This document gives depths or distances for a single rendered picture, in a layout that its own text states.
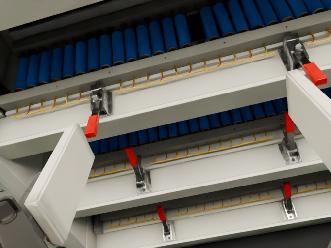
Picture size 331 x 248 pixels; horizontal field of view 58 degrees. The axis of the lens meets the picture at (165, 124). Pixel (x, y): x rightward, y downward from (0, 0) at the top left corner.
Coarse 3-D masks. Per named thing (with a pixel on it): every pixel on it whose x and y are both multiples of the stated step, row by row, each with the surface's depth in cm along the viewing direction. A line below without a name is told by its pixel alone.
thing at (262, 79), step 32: (128, 0) 47; (32, 32) 50; (0, 64) 50; (256, 64) 40; (320, 64) 38; (128, 96) 43; (160, 96) 41; (192, 96) 40; (224, 96) 40; (256, 96) 41; (0, 128) 45; (32, 128) 44; (64, 128) 42; (128, 128) 44
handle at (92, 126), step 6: (96, 96) 40; (96, 102) 41; (96, 108) 39; (96, 114) 38; (90, 120) 37; (96, 120) 37; (90, 126) 36; (96, 126) 37; (90, 132) 35; (96, 132) 36
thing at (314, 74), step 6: (294, 48) 37; (300, 48) 37; (294, 54) 37; (300, 54) 37; (300, 60) 36; (306, 60) 35; (306, 66) 34; (312, 66) 34; (306, 72) 34; (312, 72) 33; (318, 72) 33; (312, 78) 33; (318, 78) 32; (324, 78) 32; (318, 84) 32
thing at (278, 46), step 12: (324, 36) 40; (264, 48) 40; (276, 48) 40; (216, 60) 41; (228, 60) 41; (168, 72) 42; (180, 72) 42; (132, 84) 43; (72, 96) 44; (84, 96) 44; (24, 108) 45; (36, 108) 45
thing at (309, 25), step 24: (288, 24) 39; (312, 24) 38; (192, 48) 41; (216, 48) 40; (240, 48) 40; (96, 72) 43; (120, 72) 42; (144, 72) 42; (192, 72) 41; (0, 96) 45; (24, 96) 44; (48, 96) 44
